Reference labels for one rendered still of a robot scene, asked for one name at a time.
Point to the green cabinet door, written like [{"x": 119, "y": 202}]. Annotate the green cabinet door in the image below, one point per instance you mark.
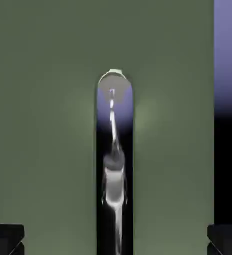
[{"x": 44, "y": 119}]

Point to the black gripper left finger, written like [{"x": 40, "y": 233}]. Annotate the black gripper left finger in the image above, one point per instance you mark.
[{"x": 6, "y": 237}]

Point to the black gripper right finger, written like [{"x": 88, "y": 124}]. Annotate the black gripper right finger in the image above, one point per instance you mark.
[{"x": 225, "y": 239}]

